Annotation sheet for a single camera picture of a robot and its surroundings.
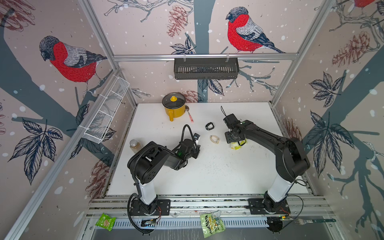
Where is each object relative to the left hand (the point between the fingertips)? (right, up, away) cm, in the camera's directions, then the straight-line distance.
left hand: (200, 142), depth 95 cm
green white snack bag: (+5, -33, -27) cm, 43 cm away
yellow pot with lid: (-19, +26, +14) cm, 35 cm away
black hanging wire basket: (+4, +51, +9) cm, 52 cm away
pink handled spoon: (-10, +23, +22) cm, 34 cm away
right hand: (+21, +4, -1) cm, 21 cm away
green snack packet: (-46, -33, -26) cm, 62 cm away
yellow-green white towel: (+22, -1, -3) cm, 23 cm away
